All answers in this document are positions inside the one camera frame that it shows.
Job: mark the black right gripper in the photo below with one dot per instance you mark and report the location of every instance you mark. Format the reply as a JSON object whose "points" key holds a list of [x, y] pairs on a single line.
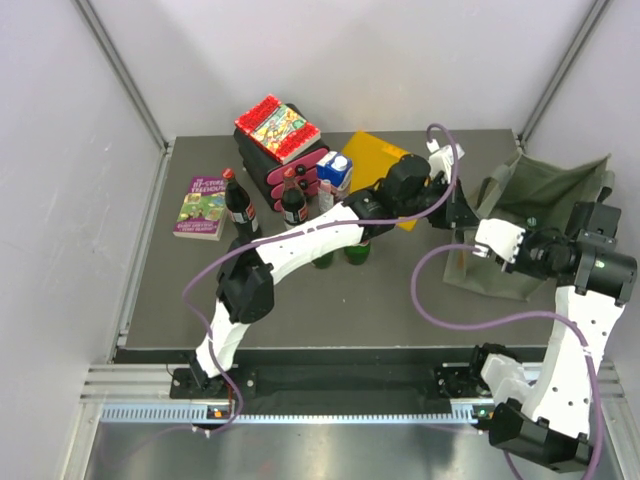
{"points": [[518, 263]]}

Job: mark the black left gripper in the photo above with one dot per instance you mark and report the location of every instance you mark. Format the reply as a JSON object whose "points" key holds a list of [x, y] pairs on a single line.
{"points": [[456, 214]]}

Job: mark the green canvas bag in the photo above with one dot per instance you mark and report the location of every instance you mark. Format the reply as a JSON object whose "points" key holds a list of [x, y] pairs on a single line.
{"points": [[520, 188]]}

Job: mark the grape juice carton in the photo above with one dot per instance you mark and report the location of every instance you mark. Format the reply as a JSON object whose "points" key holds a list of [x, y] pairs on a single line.
{"points": [[334, 172]]}

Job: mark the cola bottle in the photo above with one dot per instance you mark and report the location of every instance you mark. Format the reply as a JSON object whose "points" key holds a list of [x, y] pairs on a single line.
{"points": [[293, 201], [240, 207]]}

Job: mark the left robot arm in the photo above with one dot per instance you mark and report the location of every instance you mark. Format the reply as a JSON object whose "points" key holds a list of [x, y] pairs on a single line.
{"points": [[413, 188]]}

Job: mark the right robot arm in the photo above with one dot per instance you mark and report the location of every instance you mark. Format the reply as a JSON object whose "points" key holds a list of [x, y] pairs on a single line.
{"points": [[548, 422]]}

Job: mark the yellow plastic folder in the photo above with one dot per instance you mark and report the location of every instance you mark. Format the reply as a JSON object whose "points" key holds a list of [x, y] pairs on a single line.
{"points": [[372, 157]]}

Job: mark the black pink drawer unit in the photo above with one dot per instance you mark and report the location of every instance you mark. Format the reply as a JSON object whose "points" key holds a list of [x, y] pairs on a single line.
{"points": [[267, 173]]}

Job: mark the red treehouse book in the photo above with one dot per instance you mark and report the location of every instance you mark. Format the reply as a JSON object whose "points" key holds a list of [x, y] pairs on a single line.
{"points": [[278, 129]]}

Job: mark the purple treehouse book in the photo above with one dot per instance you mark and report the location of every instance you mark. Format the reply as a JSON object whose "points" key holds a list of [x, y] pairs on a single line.
{"points": [[203, 211]]}

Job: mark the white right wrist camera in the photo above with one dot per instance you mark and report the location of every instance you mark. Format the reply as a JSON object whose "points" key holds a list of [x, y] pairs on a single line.
{"points": [[499, 237]]}

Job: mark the aluminium frame post right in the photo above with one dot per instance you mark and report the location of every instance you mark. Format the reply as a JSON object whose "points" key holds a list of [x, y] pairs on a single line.
{"points": [[595, 13]]}

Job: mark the aluminium frame post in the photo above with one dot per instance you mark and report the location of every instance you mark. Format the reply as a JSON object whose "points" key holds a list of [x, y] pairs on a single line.
{"points": [[595, 13], [100, 34]]}

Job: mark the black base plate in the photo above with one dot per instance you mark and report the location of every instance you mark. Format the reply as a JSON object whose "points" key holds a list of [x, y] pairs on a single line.
{"points": [[343, 381]]}

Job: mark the aluminium front rail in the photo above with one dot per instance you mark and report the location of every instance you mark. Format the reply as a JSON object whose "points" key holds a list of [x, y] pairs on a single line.
{"points": [[127, 383]]}

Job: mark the aluminium frame post left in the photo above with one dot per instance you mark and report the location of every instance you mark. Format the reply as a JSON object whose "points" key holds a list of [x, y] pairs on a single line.
{"points": [[100, 34]]}

